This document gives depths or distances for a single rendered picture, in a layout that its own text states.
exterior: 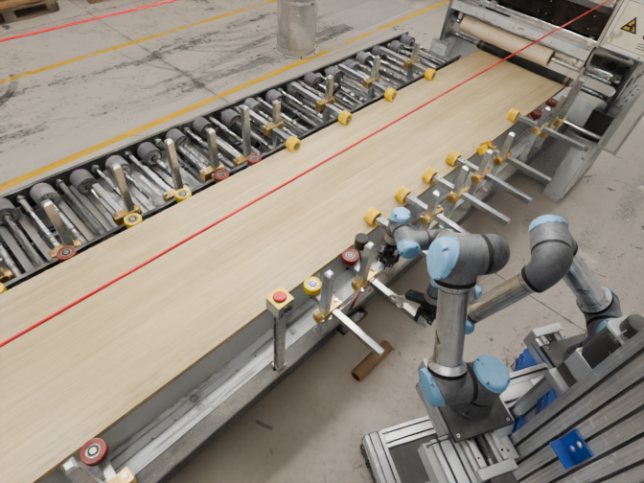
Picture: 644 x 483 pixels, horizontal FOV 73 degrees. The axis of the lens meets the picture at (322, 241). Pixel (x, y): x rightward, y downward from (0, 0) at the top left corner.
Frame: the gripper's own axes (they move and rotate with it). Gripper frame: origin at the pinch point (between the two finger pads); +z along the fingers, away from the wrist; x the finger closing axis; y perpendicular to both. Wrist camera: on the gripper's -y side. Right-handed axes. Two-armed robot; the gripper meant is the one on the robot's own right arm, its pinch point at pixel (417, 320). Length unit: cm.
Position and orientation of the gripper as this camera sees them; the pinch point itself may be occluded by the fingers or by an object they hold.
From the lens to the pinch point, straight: 200.4
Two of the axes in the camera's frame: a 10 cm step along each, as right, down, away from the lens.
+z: -0.8, 6.6, 7.4
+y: 7.1, 5.6, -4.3
